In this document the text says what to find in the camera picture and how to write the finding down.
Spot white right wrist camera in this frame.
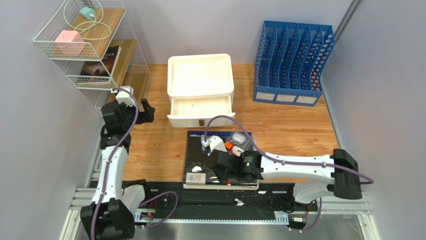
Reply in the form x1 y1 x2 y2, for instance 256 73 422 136
204 135 228 153

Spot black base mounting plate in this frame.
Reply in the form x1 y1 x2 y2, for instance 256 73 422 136
118 180 320 221

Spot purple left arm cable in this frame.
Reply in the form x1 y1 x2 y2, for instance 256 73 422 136
89 87 179 240

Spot clear plastic bag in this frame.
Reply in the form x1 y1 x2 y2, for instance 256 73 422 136
226 132 253 151

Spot aluminium frame rail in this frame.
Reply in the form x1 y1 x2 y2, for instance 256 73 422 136
59 186 380 240

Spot blue file organizer rack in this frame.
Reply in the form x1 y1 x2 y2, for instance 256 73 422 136
253 20 336 107

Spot orange black highlighter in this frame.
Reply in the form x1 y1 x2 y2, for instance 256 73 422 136
224 141 233 151

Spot white three drawer organizer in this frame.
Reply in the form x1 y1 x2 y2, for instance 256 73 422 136
167 53 235 101

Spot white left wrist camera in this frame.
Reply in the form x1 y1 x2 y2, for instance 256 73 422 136
110 89 135 107

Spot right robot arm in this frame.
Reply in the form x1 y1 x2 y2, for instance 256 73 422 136
211 148 362 204

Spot pink cube power socket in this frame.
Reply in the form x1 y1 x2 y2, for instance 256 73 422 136
55 30 86 56

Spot mint green cable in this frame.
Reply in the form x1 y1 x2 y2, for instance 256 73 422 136
62 0 112 41

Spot pink correction tape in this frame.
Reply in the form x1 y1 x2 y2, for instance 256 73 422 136
231 146 244 157

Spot blue highlighter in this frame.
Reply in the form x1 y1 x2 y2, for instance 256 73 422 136
200 135 206 152

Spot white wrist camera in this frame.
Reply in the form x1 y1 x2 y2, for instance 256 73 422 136
204 135 228 153
110 89 135 107

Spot mint green charger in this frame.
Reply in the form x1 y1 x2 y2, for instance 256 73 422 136
79 6 96 20

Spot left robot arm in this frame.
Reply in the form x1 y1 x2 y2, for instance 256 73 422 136
80 98 155 240

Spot dark cover book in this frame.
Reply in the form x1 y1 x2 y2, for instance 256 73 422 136
80 45 122 83

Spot white top drawer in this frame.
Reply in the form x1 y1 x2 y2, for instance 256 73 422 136
167 96 236 128

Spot blue folder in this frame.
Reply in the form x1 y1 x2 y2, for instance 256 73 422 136
186 130 234 138

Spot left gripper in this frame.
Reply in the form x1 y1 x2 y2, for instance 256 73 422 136
118 98 155 130

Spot white wire shelf rack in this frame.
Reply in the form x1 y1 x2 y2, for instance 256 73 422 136
33 0 151 114

